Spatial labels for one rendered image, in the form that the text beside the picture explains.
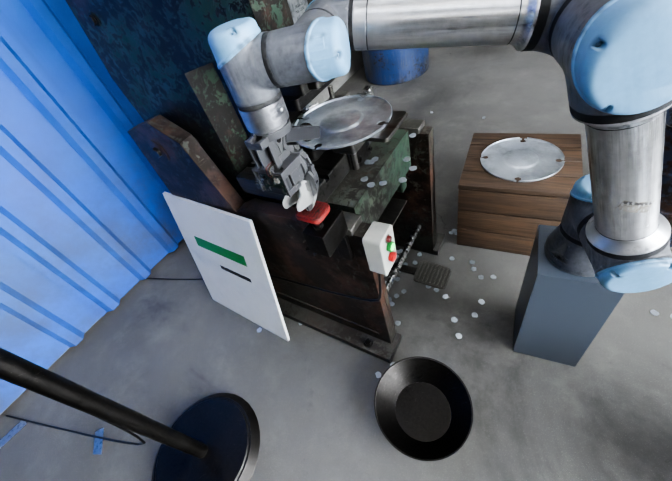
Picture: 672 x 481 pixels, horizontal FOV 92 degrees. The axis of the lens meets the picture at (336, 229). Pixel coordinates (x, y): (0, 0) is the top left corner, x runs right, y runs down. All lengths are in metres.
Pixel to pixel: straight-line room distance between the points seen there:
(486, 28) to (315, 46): 0.26
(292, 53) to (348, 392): 1.10
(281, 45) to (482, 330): 1.16
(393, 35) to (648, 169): 0.42
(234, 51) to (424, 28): 0.28
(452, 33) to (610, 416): 1.14
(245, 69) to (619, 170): 0.55
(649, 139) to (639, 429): 0.94
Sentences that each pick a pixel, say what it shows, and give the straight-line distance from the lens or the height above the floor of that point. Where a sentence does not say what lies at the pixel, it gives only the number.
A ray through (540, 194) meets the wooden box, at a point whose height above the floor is 0.34.
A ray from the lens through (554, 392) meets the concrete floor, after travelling 1.33.
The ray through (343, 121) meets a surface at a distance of 0.96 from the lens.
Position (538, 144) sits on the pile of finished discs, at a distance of 1.59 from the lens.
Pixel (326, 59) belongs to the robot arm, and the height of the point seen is 1.07.
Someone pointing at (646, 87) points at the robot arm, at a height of 0.99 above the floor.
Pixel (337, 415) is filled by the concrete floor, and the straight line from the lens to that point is 1.29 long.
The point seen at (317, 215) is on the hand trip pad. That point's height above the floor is 0.76.
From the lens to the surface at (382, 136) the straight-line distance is 0.86.
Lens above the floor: 1.21
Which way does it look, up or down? 43 degrees down
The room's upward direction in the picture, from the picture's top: 19 degrees counter-clockwise
